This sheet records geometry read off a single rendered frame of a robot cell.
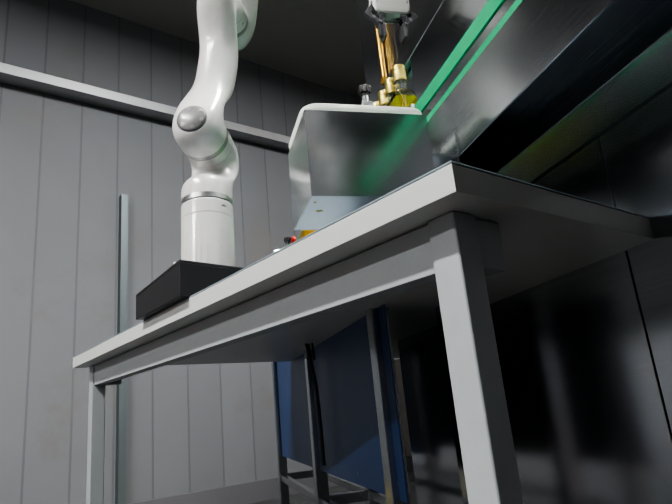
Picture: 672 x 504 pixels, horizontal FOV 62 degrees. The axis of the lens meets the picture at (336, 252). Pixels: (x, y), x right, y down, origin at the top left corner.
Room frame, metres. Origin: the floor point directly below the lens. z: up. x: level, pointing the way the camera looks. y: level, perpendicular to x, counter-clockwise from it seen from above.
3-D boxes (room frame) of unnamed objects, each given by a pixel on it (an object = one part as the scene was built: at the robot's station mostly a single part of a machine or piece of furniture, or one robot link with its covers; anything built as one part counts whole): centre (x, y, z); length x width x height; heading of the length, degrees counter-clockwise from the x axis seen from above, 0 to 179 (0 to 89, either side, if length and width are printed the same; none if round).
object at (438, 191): (1.62, -0.22, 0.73); 1.58 x 1.52 x 0.04; 39
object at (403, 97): (1.24, -0.20, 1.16); 0.06 x 0.06 x 0.21; 15
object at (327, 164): (0.94, -0.08, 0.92); 0.27 x 0.17 x 0.15; 105
